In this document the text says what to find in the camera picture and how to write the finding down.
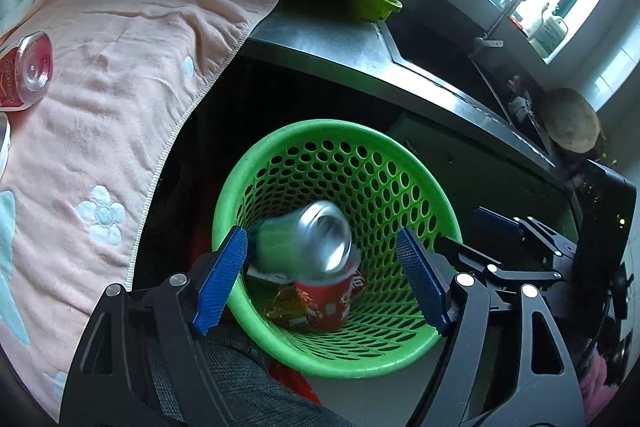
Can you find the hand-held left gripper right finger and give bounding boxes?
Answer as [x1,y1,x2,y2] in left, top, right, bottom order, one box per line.
[396,226,586,427]

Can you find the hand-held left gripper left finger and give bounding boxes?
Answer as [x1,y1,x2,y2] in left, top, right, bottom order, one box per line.
[59,225,249,427]

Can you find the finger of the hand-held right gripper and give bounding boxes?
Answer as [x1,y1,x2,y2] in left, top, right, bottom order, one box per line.
[435,238,565,295]
[471,206,577,272]

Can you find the yellow wrapper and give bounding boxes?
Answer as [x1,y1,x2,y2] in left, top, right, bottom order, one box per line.
[262,284,311,328]

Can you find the red printed paper cup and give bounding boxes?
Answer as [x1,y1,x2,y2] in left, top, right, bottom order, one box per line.
[292,247,366,333]

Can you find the green soda can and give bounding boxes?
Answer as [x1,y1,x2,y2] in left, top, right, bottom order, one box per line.
[247,200,353,280]

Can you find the green plastic mesh basket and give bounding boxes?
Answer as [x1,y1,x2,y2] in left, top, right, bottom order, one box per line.
[211,119,463,380]

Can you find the red yellow label drink bottle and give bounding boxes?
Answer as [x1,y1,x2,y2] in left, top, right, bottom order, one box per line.
[0,30,54,112]

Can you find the round brown board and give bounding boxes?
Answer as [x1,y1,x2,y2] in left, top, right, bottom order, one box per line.
[537,88,601,155]

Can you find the person's grey trousers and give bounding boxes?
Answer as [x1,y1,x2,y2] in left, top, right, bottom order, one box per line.
[145,327,351,427]

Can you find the red plastic bag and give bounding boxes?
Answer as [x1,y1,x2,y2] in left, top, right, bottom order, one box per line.
[270,354,321,405]

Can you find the steel sink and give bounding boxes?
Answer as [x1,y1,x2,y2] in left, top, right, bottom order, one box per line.
[387,17,553,158]

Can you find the white detergent bottle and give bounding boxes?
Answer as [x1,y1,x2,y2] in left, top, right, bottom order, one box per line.
[527,4,571,58]

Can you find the steel sink faucet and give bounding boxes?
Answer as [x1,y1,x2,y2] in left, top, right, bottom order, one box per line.
[472,0,531,52]

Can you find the pink airplane blanket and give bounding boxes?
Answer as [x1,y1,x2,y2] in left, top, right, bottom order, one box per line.
[0,0,295,423]

